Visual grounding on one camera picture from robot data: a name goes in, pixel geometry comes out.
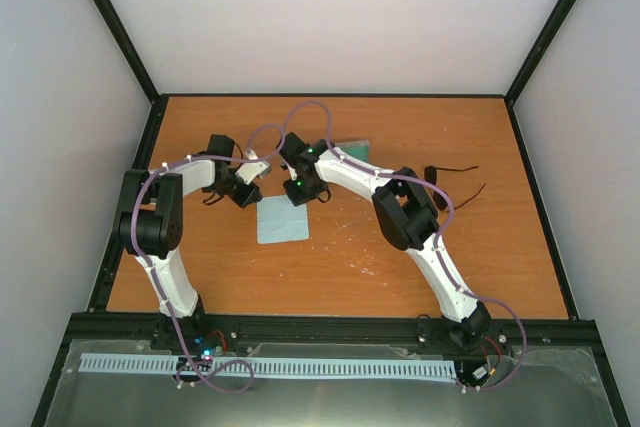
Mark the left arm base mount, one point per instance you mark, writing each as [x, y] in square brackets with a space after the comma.
[205, 333]

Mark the black aluminium frame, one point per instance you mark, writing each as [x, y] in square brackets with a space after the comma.
[96, 324]

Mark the light blue slotted cable duct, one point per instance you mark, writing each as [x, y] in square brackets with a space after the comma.
[278, 368]

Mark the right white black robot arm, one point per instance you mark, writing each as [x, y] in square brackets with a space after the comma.
[407, 218]

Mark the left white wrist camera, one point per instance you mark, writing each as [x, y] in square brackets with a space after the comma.
[253, 168]

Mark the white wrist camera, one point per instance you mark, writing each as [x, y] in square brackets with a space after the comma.
[253, 168]
[286, 167]

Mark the black sunglasses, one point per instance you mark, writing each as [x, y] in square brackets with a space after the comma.
[449, 182]

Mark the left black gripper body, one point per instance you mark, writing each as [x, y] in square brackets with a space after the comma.
[238, 197]

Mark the light blue cleaning cloth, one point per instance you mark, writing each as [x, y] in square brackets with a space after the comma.
[279, 221]

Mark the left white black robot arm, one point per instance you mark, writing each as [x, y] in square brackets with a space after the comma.
[149, 215]

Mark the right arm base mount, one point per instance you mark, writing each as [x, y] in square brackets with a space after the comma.
[443, 333]

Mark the grey leather glasses case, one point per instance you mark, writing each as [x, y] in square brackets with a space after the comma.
[359, 149]

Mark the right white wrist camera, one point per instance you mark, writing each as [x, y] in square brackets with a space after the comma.
[286, 167]

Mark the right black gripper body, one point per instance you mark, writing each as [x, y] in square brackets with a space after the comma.
[304, 191]

